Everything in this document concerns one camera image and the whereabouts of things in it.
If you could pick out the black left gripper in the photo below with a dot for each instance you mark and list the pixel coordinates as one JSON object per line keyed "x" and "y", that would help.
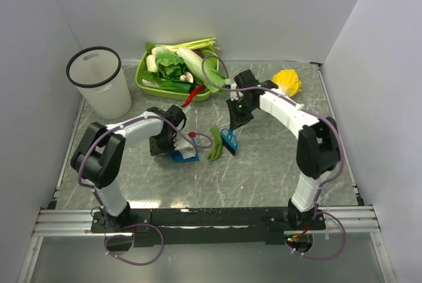
{"x": 155, "y": 150}

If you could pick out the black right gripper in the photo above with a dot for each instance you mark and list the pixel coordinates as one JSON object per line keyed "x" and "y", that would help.
{"x": 236, "y": 120}

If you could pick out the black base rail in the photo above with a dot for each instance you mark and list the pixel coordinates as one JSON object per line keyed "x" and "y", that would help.
{"x": 178, "y": 226}

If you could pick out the green lettuce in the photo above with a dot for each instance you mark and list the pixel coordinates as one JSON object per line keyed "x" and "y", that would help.
{"x": 169, "y": 64}

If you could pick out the mushroom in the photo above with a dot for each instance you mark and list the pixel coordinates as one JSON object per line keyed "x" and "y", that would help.
{"x": 187, "y": 77}

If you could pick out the white radish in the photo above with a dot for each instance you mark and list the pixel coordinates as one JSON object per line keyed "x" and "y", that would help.
{"x": 151, "y": 64}

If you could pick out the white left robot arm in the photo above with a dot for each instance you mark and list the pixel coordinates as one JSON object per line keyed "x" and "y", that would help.
{"x": 97, "y": 159}

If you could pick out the white bin with black rim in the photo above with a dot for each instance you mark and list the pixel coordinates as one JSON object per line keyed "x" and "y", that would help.
{"x": 98, "y": 75}

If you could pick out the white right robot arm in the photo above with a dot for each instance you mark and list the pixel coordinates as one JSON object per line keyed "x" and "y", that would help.
{"x": 319, "y": 156}

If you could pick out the blue dustpan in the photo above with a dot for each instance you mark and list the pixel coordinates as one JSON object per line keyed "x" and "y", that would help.
{"x": 177, "y": 157}

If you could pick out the green vegetable basket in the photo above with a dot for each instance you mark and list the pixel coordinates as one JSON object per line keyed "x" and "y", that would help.
{"x": 153, "y": 89}

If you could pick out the blue hand brush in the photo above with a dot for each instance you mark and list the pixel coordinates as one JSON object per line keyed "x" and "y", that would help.
{"x": 229, "y": 140}

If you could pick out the yellow napa cabbage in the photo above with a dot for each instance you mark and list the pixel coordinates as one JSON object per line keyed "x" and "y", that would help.
{"x": 288, "y": 81}

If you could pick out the yellow-green celery stalks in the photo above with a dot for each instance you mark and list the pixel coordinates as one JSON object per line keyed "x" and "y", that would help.
{"x": 193, "y": 45}

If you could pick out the red chili pepper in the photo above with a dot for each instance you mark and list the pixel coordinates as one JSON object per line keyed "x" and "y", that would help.
{"x": 196, "y": 91}

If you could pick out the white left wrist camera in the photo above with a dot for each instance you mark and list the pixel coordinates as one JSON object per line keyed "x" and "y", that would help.
{"x": 185, "y": 146}

